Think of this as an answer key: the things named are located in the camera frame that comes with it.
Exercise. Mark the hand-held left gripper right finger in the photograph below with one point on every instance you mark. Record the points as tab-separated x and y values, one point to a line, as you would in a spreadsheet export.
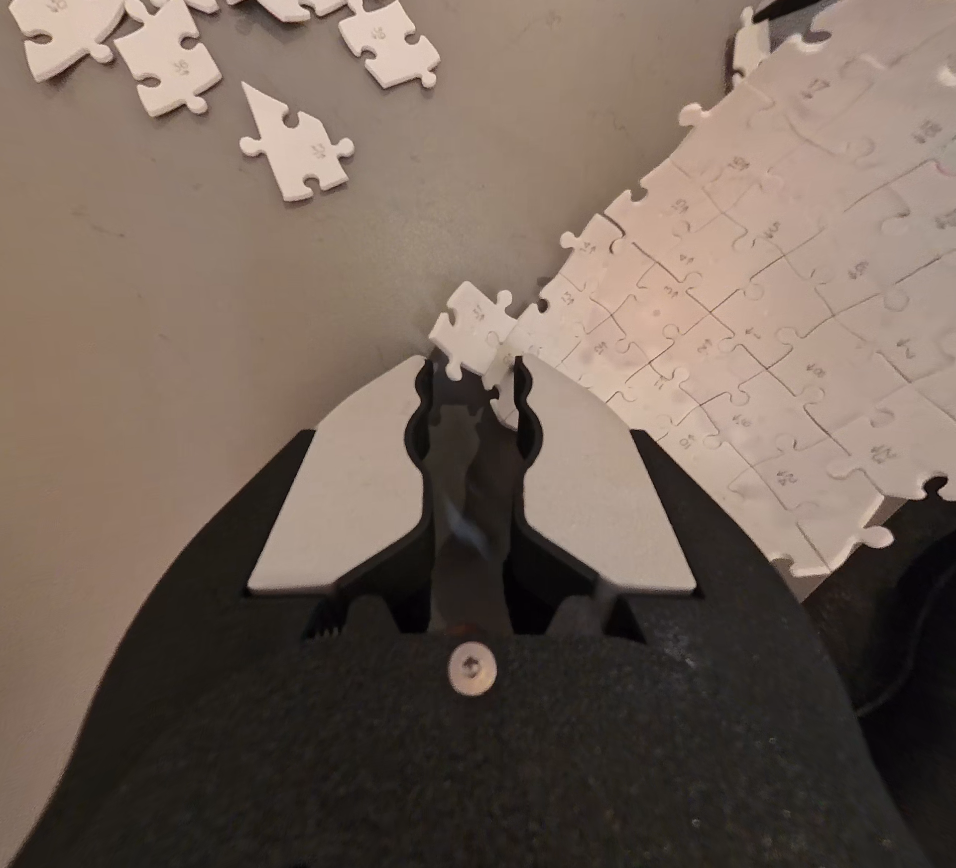
597	502

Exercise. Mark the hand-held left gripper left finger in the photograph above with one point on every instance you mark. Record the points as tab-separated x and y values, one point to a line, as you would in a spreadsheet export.
343	502

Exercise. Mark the white jigsaw puzzle piece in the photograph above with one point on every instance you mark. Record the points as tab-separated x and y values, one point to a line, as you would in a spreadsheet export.
470	330

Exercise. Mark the partly built puzzle ball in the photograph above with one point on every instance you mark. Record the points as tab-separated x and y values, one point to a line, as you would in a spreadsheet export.
747	300

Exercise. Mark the scatter of white puzzle pieces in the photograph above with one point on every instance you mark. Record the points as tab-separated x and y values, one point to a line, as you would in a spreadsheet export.
172	54

